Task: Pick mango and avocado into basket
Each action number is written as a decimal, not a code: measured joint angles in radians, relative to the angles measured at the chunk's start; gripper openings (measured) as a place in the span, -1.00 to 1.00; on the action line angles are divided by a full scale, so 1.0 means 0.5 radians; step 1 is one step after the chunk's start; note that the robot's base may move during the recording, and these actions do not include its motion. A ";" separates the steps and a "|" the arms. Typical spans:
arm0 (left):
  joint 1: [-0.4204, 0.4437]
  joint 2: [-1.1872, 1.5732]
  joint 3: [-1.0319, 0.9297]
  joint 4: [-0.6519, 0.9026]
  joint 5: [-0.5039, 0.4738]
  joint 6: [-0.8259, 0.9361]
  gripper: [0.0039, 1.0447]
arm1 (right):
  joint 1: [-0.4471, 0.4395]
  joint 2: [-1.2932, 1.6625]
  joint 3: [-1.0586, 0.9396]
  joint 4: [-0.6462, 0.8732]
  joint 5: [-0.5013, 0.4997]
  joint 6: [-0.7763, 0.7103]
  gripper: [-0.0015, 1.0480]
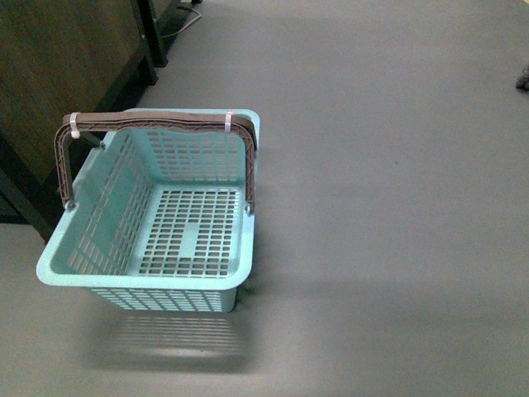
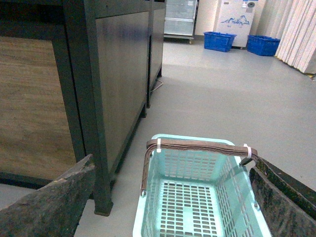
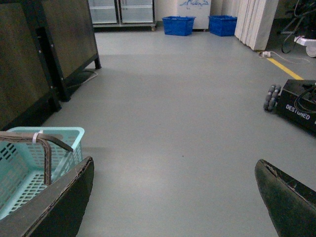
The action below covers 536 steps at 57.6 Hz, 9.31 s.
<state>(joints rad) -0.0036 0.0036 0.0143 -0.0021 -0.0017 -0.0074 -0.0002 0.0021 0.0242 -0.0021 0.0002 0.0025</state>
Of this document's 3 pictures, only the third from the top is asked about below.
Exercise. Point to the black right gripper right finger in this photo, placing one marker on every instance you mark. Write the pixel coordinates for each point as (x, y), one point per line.
(291, 204)

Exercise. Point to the dark wooden display stand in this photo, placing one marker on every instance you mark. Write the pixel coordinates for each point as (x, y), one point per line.
(43, 44)

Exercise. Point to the white foam panels stack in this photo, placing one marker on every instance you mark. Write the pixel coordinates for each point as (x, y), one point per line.
(254, 22)

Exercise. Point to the white chest freezer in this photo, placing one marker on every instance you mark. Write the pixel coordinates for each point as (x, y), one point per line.
(200, 9)

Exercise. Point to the brown basket handle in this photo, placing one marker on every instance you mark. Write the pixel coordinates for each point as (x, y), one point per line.
(43, 139)

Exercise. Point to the white power strip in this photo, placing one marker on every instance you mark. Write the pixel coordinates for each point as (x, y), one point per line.
(265, 54)

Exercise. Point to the white zip tie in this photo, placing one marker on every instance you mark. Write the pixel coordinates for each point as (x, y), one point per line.
(35, 136)

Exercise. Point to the glass door refrigerator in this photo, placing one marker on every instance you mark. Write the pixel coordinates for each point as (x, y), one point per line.
(123, 13)

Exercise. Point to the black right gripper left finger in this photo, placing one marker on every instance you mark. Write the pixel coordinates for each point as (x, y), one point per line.
(58, 210)

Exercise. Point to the grey mecanum wheel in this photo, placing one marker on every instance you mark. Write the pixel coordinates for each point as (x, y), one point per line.
(272, 97)

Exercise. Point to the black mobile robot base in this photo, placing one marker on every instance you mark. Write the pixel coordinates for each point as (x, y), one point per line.
(297, 103)

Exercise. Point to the light blue plastic basket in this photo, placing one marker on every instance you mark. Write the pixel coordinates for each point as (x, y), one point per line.
(22, 165)

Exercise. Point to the blue plastic crate right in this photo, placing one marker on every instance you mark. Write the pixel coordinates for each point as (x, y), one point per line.
(222, 25)

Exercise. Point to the blue plastic crate left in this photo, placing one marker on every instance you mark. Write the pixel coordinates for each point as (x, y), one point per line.
(178, 26)

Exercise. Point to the blue plastic crate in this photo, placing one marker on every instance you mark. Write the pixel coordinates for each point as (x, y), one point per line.
(178, 26)
(222, 25)

